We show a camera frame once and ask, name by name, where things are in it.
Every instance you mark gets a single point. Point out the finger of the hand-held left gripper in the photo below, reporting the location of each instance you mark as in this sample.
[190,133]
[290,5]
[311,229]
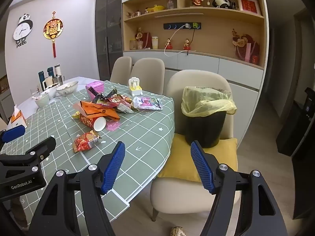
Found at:
[41,150]
[13,132]

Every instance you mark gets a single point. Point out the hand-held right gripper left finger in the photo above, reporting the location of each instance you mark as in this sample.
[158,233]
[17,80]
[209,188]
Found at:
[114,169]

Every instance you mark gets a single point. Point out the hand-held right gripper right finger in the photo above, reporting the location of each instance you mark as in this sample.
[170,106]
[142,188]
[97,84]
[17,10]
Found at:
[200,167]

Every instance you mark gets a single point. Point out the black trash bin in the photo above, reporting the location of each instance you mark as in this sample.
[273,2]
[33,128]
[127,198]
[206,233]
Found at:
[204,127]

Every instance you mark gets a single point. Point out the red snack packet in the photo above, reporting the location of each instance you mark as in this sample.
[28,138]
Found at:
[85,142]

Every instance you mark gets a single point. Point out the pink plastic bag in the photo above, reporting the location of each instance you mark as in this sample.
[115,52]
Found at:
[113,125]

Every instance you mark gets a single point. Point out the red paper cup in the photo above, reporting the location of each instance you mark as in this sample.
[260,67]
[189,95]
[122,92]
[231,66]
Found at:
[88,121]

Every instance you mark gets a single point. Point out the silver snack wrapper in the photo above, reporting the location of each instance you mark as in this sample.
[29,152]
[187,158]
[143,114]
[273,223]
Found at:
[125,108]

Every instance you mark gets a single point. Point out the orange plastic bag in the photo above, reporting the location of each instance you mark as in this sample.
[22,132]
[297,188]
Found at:
[96,109]

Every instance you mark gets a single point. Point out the red yellow snack wrapper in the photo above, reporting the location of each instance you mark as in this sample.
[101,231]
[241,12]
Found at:
[120,99]

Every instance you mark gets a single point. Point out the white pink snack packet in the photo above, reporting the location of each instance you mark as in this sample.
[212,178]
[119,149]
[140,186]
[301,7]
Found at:
[147,102]

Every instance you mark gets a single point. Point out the orange white tissue box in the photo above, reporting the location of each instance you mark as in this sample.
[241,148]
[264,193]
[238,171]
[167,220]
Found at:
[18,121]

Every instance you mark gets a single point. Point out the yellow cushion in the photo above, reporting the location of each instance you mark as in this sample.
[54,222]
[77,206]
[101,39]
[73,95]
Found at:
[179,159]

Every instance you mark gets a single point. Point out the green checked tablecloth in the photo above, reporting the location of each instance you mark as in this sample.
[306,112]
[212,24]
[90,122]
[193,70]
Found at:
[137,132]

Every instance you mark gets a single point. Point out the white bowl with dark food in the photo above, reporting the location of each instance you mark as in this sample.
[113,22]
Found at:
[52,89]

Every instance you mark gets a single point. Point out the teal bottle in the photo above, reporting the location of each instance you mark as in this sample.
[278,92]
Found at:
[41,78]
[50,71]

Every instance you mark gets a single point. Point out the large patterned bowl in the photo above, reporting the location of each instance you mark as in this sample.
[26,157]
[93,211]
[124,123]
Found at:
[67,88]

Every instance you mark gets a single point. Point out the speckled beige object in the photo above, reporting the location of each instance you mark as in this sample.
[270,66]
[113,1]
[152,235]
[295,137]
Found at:
[177,231]

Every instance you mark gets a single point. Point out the steel cup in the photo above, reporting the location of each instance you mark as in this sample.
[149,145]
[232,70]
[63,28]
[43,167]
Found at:
[58,80]

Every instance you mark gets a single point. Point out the pink plastic container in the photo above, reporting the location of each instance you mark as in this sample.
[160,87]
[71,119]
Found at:
[96,87]

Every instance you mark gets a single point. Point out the white yellow dispenser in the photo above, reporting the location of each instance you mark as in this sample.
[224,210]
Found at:
[134,86]

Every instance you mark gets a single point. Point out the beige chair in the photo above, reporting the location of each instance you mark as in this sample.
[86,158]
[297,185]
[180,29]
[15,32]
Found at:
[147,71]
[120,68]
[177,83]

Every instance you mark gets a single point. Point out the grey sideboard cabinet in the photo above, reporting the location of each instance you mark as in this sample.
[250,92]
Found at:
[201,64]

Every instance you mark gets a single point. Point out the small glass jar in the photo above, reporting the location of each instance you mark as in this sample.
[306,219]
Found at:
[133,44]

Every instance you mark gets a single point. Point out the large red gift bag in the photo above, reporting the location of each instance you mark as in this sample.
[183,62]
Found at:
[247,46]

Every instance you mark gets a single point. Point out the wooden shelf unit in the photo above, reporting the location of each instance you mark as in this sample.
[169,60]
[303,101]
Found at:
[216,36]

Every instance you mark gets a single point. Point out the yellow white cup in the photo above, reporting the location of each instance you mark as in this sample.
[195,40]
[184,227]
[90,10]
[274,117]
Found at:
[155,43]

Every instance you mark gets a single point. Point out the small red gift bag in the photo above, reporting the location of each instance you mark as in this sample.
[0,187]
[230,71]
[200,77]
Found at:
[145,40]

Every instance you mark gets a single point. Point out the dark glass cabinet door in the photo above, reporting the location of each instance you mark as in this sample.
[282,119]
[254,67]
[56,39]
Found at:
[108,34]

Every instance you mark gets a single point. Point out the black power strip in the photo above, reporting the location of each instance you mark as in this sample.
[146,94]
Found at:
[172,26]

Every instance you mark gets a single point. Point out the panda plush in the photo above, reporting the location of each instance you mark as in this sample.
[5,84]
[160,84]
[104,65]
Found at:
[225,3]

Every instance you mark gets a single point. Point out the red gold figurine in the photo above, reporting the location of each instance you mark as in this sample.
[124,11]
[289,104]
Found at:
[196,0]

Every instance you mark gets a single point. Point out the tall glass jar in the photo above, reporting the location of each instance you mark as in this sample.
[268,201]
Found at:
[171,3]

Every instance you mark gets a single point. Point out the red framed picture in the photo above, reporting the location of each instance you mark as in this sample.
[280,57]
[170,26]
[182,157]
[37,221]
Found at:
[248,5]

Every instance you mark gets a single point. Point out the panda wall clock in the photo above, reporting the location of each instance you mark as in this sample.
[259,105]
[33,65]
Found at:
[22,30]

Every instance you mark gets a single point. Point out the red gold wall ornament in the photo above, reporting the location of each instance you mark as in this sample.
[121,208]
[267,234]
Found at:
[53,29]

